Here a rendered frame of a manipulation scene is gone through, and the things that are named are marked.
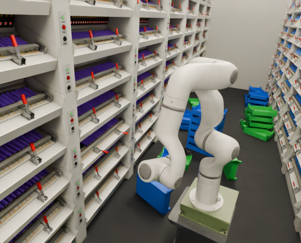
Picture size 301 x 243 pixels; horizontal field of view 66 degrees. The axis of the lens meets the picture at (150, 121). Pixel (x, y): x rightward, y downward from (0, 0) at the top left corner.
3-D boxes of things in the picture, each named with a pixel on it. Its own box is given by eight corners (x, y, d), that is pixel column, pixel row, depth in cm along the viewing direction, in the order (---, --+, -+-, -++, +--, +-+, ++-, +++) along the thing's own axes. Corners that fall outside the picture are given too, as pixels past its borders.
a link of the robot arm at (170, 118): (205, 115, 84) (182, 188, 91) (171, 102, 94) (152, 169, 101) (193, 115, 77) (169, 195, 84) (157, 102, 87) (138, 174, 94)
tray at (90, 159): (128, 130, 179) (132, 121, 174) (79, 175, 127) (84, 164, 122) (106, 117, 181) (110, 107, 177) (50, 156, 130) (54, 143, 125)
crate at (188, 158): (191, 160, 231) (192, 153, 227) (187, 171, 213) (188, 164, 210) (163, 153, 240) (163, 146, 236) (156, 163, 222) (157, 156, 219)
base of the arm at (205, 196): (226, 194, 134) (231, 168, 127) (218, 217, 119) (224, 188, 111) (194, 183, 142) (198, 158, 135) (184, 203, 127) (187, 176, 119)
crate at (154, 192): (163, 215, 165) (170, 209, 171) (165, 194, 157) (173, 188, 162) (136, 193, 185) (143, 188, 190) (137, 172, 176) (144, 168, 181)
